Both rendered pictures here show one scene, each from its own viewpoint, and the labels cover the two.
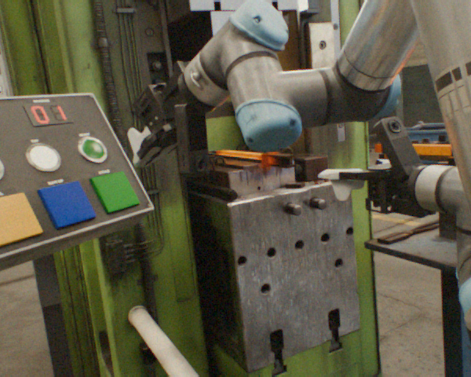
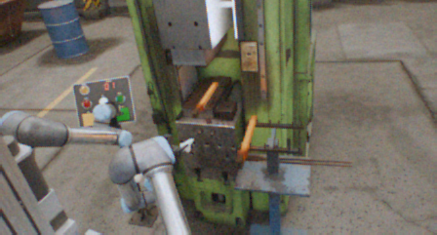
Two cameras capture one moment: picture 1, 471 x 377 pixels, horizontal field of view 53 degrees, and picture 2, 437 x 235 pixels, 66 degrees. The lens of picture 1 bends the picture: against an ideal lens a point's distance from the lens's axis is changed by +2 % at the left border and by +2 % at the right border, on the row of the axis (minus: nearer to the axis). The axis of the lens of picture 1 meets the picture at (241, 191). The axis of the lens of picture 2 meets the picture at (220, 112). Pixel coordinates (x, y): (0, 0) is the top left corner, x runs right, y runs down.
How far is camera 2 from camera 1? 172 cm
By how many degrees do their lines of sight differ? 49
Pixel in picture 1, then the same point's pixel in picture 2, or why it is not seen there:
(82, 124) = (120, 89)
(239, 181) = (186, 111)
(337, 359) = (227, 188)
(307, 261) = (211, 150)
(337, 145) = (260, 100)
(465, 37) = not seen: hidden behind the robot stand
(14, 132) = (98, 93)
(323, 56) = (249, 59)
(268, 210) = (191, 128)
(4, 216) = (88, 119)
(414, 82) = not seen: outside the picture
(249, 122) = not seen: hidden behind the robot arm
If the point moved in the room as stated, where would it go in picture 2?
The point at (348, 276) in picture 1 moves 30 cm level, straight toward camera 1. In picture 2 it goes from (232, 163) to (191, 184)
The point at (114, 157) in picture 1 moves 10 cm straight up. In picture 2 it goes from (127, 101) to (123, 87)
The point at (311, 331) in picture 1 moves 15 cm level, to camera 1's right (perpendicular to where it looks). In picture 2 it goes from (214, 175) to (230, 184)
